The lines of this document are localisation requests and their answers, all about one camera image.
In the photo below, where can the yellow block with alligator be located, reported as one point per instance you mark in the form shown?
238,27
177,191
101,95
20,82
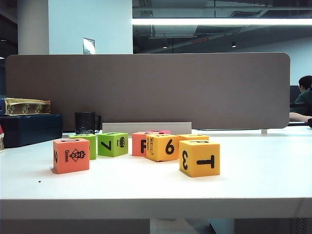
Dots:
159,151

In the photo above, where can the green block number 7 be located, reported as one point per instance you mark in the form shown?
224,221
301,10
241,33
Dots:
114,150

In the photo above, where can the yellow block number 3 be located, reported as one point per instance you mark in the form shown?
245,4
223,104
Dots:
202,170

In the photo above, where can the orange block number 2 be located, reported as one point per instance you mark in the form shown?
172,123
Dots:
70,161

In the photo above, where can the orange block letter F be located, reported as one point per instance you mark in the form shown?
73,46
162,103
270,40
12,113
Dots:
137,146

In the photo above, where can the pink foam block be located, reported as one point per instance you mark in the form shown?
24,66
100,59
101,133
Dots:
158,131

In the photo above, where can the brown-grey desk divider panel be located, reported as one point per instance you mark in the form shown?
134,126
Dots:
170,92

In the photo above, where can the yellow foam number block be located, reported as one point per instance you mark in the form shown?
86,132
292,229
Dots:
192,137

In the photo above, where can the plain green foam block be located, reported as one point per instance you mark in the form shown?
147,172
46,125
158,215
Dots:
92,148

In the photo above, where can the black mug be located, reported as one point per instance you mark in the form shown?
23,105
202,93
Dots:
84,123

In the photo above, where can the red ceiling sign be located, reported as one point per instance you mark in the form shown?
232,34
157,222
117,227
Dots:
200,40

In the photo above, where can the dark blue case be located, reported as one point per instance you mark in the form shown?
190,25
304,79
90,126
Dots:
29,131

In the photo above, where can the gold cream box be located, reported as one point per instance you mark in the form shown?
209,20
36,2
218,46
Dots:
26,107

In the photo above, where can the person in dark green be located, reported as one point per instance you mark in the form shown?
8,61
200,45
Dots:
303,100

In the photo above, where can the small black desk item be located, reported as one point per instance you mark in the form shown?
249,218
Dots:
310,123

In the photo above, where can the red and white item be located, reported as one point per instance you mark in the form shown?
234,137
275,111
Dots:
1,139

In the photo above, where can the grey vent grille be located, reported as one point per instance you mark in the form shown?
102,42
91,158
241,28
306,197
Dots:
298,226

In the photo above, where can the white divider foot bracket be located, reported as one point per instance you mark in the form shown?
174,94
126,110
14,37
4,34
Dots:
264,131

